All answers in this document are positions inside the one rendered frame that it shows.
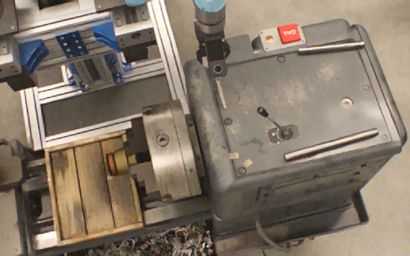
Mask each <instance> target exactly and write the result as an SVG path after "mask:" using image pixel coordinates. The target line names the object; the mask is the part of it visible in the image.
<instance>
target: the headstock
mask: <svg viewBox="0 0 410 256"><path fill-rule="evenodd" d="M301 30H302V32H303V35H304V37H305V40H306V43H305V44H301V45H295V46H293V47H286V48H282V49H276V50H273V51H269V52H266V53H264V49H263V46H262V41H261V39H260V37H259V36H256V37H255V38H254V39H253V40H252V42H251V45H252V47H253V50H254V52H253V53H245V52H242V50H238V51H236V52H231V53H229V56H228V58H227V59H225V60H226V65H227V70H228V73H227V74H226V76H223V77H220V85H221V88H222V92H223V97H224V102H225V105H226V107H227V109H226V110H223V108H222V105H221V102H220V98H219V94H218V93H216V94H215V92H214V86H213V82H212V77H211V76H210V71H209V68H208V67H206V66H203V65H202V64H201V63H200V62H199V61H198V60H197V58H196V59H190V60H189V61H186V63H185V65H184V66H183V72H184V78H185V82H186V92H187V97H188V102H189V106H190V113H191V114H192V117H193V118H194V119H195V122H196V127H197V131H198V133H199V139H200V143H201V146H202V149H203V158H204V163H205V166H206V170H205V174H206V175H205V178H206V180H207V186H208V189H209V193H210V199H211V204H212V206H213V210H214V212H215V214H216V217H217V218H218V219H222V220H229V219H235V218H237V217H240V216H242V214H243V213H244V212H245V211H247V210H248V209H249V208H252V207H258V206H264V205H267V204H271V203H276V202H279V201H282V200H286V199H289V198H297V197H301V196H304V195H307V194H312V193H316V192H319V191H325V190H331V189H334V188H337V187H340V186H346V185H350V184H355V183H358V182H362V181H367V180H369V179H370V178H372V177H374V176H375V175H376V174H377V173H378V172H379V171H380V170H381V168H382V167H383V166H384V165H385V164H386V163H387V162H388V161H389V160H390V159H391V158H392V157H393V156H394V155H396V154H399V153H400V152H401V151H402V149H403V145H404V144H405V143H406V142H407V140H408V133H407V130H406V128H405V126H404V123H403V119H402V117H401V115H400V113H399V110H398V109H397V105H396V103H395V100H394V98H393V95H392V94H391V89H390V88H389V85H388V83H387V81H386V78H385V75H384V73H383V70H382V68H381V66H380V63H379V62H378V57H377V55H376V53H375V51H374V48H373V46H372V42H371V40H370V38H369V35H368V33H367V31H366V30H365V27H363V26H362V25H360V24H352V26H351V27H350V24H349V23H348V21H347V20H346V19H343V18H338V19H333V20H329V21H326V22H322V23H313V24H310V25H306V26H303V27H301ZM356 41H363V42H364V48H363V49H344V50H337V51H331V52H324V53H312V54H298V48H304V47H310V46H317V45H330V44H336V43H349V42H356ZM259 106H262V107H264V108H265V110H266V111H267V112H268V113H269V116H270V117H271V118H272V119H275V121H276V122H277V123H278V124H279V125H280V126H282V127H283V128H285V127H288V128H289V129H291V130H292V131H293V136H292V138H290V139H283V138H282V135H281V130H280V129H279V128H278V127H277V126H276V125H274V124H273V123H272V122H271V121H270V120H269V119H267V118H265V117H263V116H262V115H260V114H259V113H257V108H258V107H259ZM374 127H376V128H377V129H378V133H379V134H378V135H375V136H373V137H370V138H367V139H361V140H358V141H356V142H353V143H349V144H345V145H343V146H338V147H333V148H331V149H328V150H325V151H321V152H316V153H314V154H311V155H307V156H303V157H302V158H298V159H293V160H289V161H285V159H284V154H285V153H288V152H293V151H297V150H301V149H302V148H306V147H310V146H315V145H318V144H320V143H325V142H327V141H331V140H332V139H340V138H343V137H345V136H348V135H351V134H355V133H361V132H362V131H366V130H369V129H373V128H374ZM223 145H224V146H226V148H225V149H224V150H223V148H222V147H221V146H223ZM230 152H238V153H239V154H238V155H239V156H240V157H239V159H234V160H230V159H229V155H230V154H229V153H230ZM248 159H250V160H251V162H253V164H251V165H250V166H249V167H246V166H244V164H243V162H244V161H246V160H248Z"/></svg>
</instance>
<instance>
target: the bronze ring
mask: <svg viewBox="0 0 410 256"><path fill-rule="evenodd" d="M106 160H107V165H108V168H109V172H110V176H117V175H118V174H119V175H120V176H122V175H125V174H129V173H130V166H134V165H137V164H139V161H138V158H137V155H136V153H134V154H129V155H128V156H127V155H126V153H125V150H124V147H123V148H122V149H118V150H115V151H114V152H110V153H107V154H106Z"/></svg>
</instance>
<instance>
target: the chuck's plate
mask: <svg viewBox="0 0 410 256"><path fill-rule="evenodd" d="M169 104H170V107H171V111H172V114H173V120H174V123H175V126H176V130H177V139H178V142H179V146H180V148H181V153H182V159H183V164H184V168H185V171H186V177H187V180H188V183H189V187H190V196H195V195H197V194H201V193H202V190H201V186H200V182H199V175H198V172H197V169H196V162H195V158H194V153H193V149H192V146H191V142H190V133H189V131H188V127H187V124H186V119H185V115H184V112H183V107H182V102H181V100H180V99H176V100H170V101H169Z"/></svg>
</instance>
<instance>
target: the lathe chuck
mask: <svg viewBox="0 0 410 256"><path fill-rule="evenodd" d="M149 109H150V110H151V111H152V113H151V115H149V116H147V115H143V125H144V130H145V134H146V138H147V144H148V147H149V151H150V157H151V161H152V166H153V169H154V173H155V175H156V184H157V186H158V189H159V192H160V195H161V196H163V195H164V194H167V193H170V194H171V198H169V199H166V198H165V199H162V200H163V203H166V202H170V201H173V200H177V199H184V198H189V197H190V187H189V184H188V180H187V177H186V171H185V168H184V164H183V159H182V153H181V149H180V146H179V142H178V139H177V130H176V126H175V124H174V120H173V114H172V111H171V108H170V104H169V101H165V102H163V103H159V104H156V105H147V106H143V107H142V112H145V111H146V110H149ZM161 134H164V135H166V136H167V137H168V139H169V141H168V142H167V144H165V145H164V146H161V145H159V144H158V143H157V141H156V139H157V137H158V136H159V135H161Z"/></svg>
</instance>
